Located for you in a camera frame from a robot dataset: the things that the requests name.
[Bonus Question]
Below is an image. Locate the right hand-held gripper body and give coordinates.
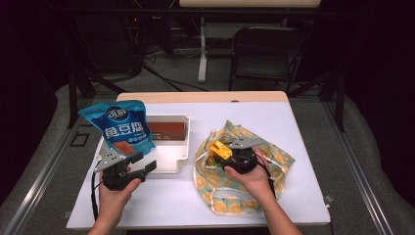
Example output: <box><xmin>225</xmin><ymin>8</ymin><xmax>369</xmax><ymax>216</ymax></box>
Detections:
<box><xmin>221</xmin><ymin>136</ymin><xmax>267</xmax><ymax>175</ymax></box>

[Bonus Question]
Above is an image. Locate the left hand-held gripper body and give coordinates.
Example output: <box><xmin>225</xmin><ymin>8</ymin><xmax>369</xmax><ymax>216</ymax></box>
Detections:
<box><xmin>94</xmin><ymin>150</ymin><xmax>147</xmax><ymax>192</ymax></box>

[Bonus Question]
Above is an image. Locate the white plastic bin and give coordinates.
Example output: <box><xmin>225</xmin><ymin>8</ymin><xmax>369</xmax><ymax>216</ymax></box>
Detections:
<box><xmin>143</xmin><ymin>113</ymin><xmax>192</xmax><ymax>174</ymax></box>

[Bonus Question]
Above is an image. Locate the yellow toy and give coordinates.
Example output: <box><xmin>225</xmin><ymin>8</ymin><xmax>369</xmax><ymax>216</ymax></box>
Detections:
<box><xmin>208</xmin><ymin>140</ymin><xmax>233</xmax><ymax>161</ymax></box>

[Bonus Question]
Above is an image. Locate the blue snack bag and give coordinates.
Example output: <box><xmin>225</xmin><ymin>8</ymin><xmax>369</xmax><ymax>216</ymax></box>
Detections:
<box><xmin>77</xmin><ymin>99</ymin><xmax>157</xmax><ymax>157</ymax></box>

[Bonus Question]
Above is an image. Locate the lemon print tote bag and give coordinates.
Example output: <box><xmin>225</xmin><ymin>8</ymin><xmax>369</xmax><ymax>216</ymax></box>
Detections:
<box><xmin>193</xmin><ymin>119</ymin><xmax>297</xmax><ymax>216</ymax></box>

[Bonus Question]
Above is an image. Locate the person's right hand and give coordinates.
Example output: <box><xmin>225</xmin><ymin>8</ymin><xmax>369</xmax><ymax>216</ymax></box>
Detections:
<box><xmin>224</xmin><ymin>147</ymin><xmax>276</xmax><ymax>204</ymax></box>

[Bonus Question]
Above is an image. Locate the person's left hand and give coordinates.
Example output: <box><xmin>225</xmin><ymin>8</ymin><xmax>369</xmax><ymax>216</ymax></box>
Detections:
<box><xmin>97</xmin><ymin>177</ymin><xmax>143</xmax><ymax>223</ymax></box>

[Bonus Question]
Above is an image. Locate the black metal stand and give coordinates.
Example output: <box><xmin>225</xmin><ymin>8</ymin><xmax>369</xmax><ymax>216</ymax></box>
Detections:
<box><xmin>288</xmin><ymin>63</ymin><xmax>347</xmax><ymax>133</ymax></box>
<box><xmin>66</xmin><ymin>63</ymin><xmax>127</xmax><ymax>129</ymax></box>

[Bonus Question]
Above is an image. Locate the black folding chair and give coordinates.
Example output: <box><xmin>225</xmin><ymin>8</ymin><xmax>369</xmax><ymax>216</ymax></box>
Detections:
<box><xmin>228</xmin><ymin>25</ymin><xmax>306</xmax><ymax>95</ymax></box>

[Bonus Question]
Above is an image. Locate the white desk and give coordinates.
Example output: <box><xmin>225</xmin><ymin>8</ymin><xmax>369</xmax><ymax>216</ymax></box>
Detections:
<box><xmin>178</xmin><ymin>0</ymin><xmax>322</xmax><ymax>83</ymax></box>

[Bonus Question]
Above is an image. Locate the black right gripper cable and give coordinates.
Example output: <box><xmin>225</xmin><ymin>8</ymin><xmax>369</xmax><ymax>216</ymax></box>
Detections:
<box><xmin>255</xmin><ymin>153</ymin><xmax>277</xmax><ymax>199</ymax></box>

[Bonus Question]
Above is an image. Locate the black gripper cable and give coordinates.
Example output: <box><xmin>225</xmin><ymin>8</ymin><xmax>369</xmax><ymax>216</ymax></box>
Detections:
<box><xmin>255</xmin><ymin>153</ymin><xmax>277</xmax><ymax>199</ymax></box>
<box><xmin>90</xmin><ymin>170</ymin><xmax>100</xmax><ymax>221</ymax></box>

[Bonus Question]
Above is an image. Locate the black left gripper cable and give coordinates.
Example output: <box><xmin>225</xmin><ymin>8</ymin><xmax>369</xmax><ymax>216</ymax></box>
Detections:
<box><xmin>90</xmin><ymin>170</ymin><xmax>100</xmax><ymax>221</ymax></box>

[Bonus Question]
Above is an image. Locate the aluminium floor rail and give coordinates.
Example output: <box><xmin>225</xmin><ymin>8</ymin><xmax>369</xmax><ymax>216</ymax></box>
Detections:
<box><xmin>321</xmin><ymin>97</ymin><xmax>394</xmax><ymax>235</ymax></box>
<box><xmin>0</xmin><ymin>116</ymin><xmax>86</xmax><ymax>235</ymax></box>

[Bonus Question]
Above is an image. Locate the black floor cable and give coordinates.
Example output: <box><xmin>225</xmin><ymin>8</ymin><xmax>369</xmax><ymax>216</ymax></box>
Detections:
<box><xmin>142</xmin><ymin>62</ymin><xmax>209</xmax><ymax>93</ymax></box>

